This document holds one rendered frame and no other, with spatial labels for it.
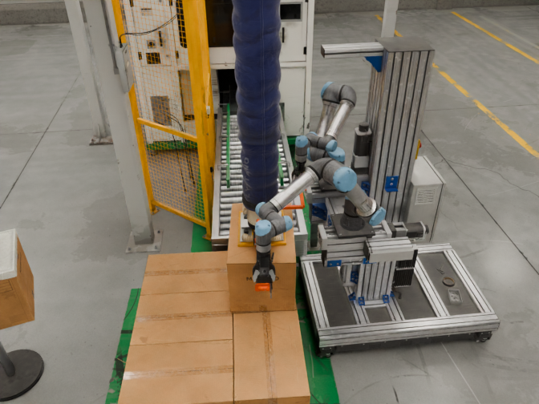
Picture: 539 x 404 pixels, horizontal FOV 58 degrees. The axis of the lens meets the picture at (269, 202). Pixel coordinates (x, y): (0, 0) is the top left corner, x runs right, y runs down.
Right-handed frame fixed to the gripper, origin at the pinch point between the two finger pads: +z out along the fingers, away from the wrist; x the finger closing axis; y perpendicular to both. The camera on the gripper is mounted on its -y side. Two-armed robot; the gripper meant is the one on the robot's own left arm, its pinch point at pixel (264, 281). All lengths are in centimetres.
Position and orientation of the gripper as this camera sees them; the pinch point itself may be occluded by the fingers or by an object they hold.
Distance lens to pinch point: 250.9
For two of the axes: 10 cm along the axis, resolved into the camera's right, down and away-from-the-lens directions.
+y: -0.3, -5.7, 8.2
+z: 0.1, 8.2, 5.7
